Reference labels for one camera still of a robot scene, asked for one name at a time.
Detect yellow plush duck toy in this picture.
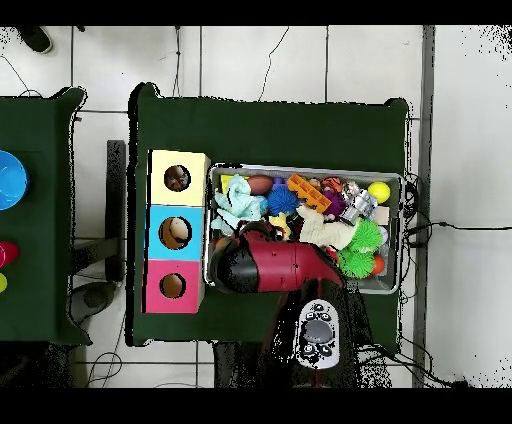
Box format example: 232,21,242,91
268,212,292,240

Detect wooden box with three holes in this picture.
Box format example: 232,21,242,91
142,149,212,314

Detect blue spiky rubber ball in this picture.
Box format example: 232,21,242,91
266,184,301,217

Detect blue bowl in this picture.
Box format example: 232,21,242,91
0,149,30,212

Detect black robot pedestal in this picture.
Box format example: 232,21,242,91
213,341,281,388

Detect dark green tablecloth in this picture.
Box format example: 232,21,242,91
127,82,410,353
0,86,91,346

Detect cream fluffy cloth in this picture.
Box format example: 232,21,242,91
297,204,359,249

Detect mint green cloth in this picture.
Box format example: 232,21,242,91
210,173,269,237

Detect yellow ball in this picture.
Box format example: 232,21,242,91
367,180,392,204

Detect red cup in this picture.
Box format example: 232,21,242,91
0,240,20,269

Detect large colourful patterned cloth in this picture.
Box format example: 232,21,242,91
164,165,192,192

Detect silver toy robot figure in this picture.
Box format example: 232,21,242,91
339,187,379,225

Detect orange plastic compartment tray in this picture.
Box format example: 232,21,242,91
286,173,333,214

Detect black cable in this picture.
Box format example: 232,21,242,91
403,220,512,247

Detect person's foot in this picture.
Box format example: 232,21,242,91
15,25,54,55

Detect green spiky rubber ball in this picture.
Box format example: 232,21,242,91
351,218,385,253

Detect wire mesh bin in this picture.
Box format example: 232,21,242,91
202,161,405,295

